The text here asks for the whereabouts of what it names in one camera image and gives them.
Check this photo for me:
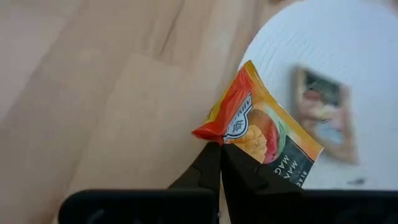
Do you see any orange mango tea packet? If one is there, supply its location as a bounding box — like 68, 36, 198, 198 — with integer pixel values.
192, 60, 324, 187

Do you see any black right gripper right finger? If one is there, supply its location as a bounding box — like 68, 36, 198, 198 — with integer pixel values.
220, 142, 398, 224

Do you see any white round plate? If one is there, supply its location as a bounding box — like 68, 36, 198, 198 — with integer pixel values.
238, 0, 398, 190

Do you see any tan tea packet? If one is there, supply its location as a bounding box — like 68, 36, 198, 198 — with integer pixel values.
290, 65, 360, 166

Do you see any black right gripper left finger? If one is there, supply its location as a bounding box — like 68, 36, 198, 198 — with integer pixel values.
58, 142, 221, 224

